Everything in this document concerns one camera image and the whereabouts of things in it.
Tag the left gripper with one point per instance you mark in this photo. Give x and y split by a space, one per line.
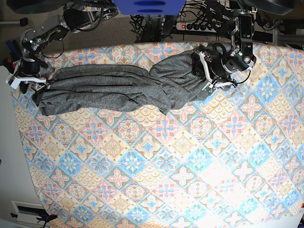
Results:
216 67

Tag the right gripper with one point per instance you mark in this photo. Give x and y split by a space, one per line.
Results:
29 74

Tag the grey t-shirt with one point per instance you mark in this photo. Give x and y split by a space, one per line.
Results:
168 85

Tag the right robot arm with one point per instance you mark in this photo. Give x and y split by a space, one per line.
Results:
78 16

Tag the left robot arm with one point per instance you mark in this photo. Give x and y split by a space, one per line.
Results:
238 26

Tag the red black clamp left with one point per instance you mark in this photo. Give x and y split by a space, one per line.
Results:
12 67

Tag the white power strip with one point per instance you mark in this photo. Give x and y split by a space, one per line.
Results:
183 26

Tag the patterned tablecloth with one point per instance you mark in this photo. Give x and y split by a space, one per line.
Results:
233 160

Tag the white floor vent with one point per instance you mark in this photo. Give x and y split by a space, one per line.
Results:
27 213

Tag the blue black clamp bottom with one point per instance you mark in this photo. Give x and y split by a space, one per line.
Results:
45 217

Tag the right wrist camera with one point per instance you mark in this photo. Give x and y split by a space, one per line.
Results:
13 82

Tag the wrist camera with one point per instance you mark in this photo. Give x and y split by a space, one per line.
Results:
209 89
13 82

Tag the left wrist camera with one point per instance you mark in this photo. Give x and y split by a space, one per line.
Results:
209 89

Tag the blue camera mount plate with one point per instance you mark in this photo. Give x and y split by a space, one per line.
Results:
149 7

